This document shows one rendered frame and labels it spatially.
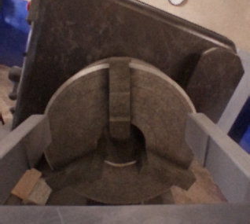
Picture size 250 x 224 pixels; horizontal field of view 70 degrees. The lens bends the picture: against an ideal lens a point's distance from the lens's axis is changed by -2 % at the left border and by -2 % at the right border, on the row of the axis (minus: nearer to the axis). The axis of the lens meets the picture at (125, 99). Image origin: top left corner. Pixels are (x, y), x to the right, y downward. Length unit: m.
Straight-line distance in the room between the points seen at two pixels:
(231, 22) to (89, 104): 4.14
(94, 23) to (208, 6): 3.75
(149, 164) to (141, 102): 0.09
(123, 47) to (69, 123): 0.24
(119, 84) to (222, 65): 0.28
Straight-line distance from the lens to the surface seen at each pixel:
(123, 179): 0.33
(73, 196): 0.71
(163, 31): 0.47
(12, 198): 0.53
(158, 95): 0.27
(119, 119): 0.24
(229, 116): 4.06
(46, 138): 0.17
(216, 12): 4.19
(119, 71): 0.24
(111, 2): 0.46
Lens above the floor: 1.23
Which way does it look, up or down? 16 degrees down
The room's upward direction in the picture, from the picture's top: 21 degrees clockwise
